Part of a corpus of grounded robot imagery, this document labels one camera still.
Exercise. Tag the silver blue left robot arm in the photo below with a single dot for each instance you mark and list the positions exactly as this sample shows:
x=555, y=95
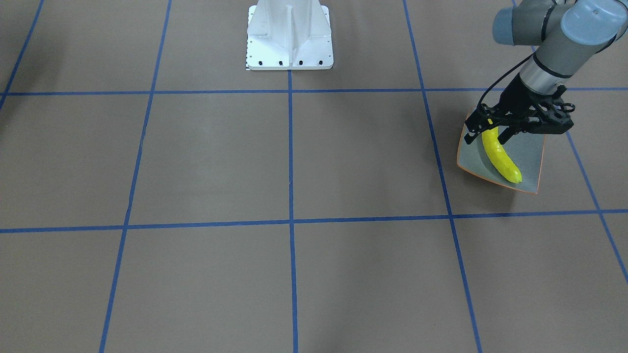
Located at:
x=566, y=36

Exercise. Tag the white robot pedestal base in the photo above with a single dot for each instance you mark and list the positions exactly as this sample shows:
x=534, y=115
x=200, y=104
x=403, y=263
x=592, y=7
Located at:
x=289, y=35

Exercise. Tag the yellow banana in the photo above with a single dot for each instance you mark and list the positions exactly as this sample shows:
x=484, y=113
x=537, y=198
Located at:
x=499, y=158

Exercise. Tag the grey square plate orange rim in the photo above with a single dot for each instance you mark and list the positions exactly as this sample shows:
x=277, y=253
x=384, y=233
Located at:
x=525, y=150

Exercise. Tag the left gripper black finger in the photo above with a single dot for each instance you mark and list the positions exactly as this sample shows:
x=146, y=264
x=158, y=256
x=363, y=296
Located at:
x=480, y=121
x=509, y=131

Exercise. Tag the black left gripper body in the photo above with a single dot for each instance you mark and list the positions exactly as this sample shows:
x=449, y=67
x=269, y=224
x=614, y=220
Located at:
x=516, y=96

